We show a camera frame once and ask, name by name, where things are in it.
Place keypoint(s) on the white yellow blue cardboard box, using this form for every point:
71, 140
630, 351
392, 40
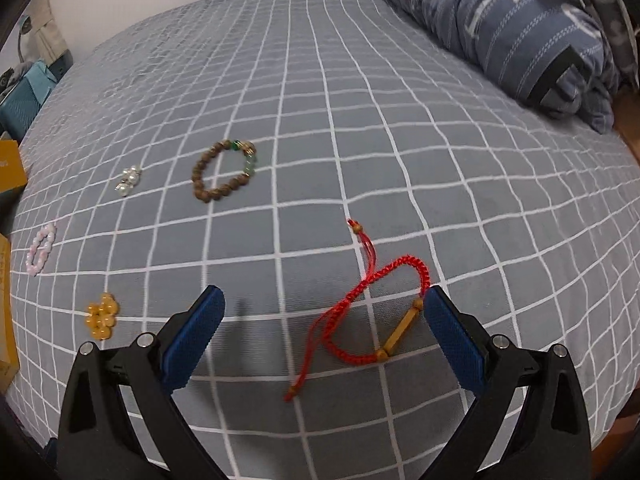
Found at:
13, 180

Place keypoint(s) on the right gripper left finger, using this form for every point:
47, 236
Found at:
96, 439

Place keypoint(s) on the blue patterned folded quilt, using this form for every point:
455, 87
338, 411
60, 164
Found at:
562, 57

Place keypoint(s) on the white pearl earrings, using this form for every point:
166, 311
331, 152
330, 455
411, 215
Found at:
129, 179

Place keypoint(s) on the teal suitcase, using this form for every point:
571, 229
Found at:
22, 101

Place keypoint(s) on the grey white grid bedsheet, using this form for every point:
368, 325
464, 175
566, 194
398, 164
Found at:
262, 127

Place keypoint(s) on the beige curtain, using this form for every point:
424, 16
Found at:
50, 42

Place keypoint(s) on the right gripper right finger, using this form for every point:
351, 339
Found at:
550, 440

